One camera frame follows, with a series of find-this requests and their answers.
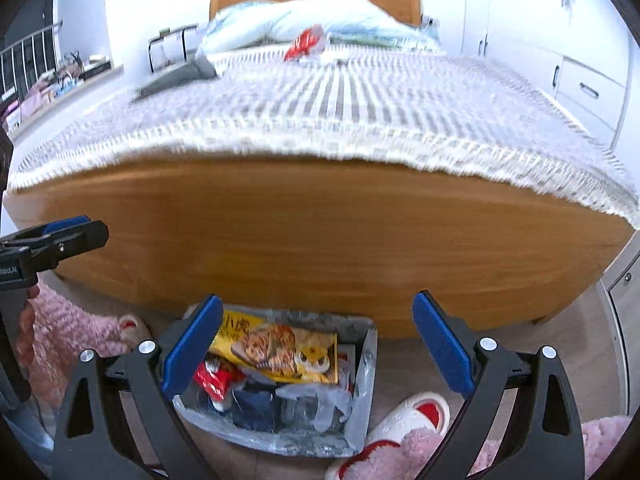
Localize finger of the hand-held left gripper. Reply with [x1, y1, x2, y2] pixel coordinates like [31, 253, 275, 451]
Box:
[14, 220, 110, 274]
[2, 215, 92, 248]

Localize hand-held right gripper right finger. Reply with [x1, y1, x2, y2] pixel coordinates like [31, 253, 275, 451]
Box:
[411, 290, 585, 480]

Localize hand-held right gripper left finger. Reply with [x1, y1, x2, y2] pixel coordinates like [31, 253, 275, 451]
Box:
[52, 294, 224, 480]

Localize red snack packet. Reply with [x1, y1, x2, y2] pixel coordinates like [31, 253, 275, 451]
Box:
[194, 354, 237, 402]
[283, 25, 327, 63]

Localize yellow snack packet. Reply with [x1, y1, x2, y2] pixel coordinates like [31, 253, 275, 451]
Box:
[206, 310, 342, 386]

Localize patterned waste bin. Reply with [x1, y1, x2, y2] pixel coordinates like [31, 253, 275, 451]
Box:
[171, 304, 379, 458]

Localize green pet food pouch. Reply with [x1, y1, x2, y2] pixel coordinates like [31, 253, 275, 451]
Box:
[130, 55, 219, 104]

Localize person's left hand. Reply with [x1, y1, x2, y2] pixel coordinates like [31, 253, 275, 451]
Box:
[15, 287, 39, 377]

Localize white red slipper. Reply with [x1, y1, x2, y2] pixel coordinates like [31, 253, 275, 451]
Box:
[324, 392, 452, 480]
[118, 313, 152, 352]

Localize pink fluffy rug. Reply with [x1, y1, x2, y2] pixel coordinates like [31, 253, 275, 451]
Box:
[17, 282, 132, 411]
[345, 416, 632, 480]

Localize pink storage boxes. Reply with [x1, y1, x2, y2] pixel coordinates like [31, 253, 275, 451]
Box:
[20, 80, 56, 116]

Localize white windowsill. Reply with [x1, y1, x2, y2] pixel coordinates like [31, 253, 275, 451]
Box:
[10, 62, 126, 136]

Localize person's leg in jeans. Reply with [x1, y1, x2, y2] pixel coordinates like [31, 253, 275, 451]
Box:
[0, 395, 56, 466]

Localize dark flat box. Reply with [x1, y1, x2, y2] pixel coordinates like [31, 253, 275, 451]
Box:
[82, 57, 113, 81]

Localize beige door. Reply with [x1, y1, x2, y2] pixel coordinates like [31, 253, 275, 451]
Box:
[597, 240, 640, 361]

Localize metal window railing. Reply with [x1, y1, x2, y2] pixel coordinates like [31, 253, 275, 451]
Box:
[0, 19, 64, 111]

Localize brown checked blanket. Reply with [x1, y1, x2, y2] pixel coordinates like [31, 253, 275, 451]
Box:
[10, 42, 640, 231]

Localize light blue duvet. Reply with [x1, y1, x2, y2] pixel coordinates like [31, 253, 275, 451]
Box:
[196, 0, 442, 57]

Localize white wardrobe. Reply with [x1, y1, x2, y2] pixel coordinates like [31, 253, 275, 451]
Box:
[462, 0, 632, 148]

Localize black frame side table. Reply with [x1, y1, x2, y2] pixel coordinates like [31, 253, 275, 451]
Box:
[148, 24, 202, 76]

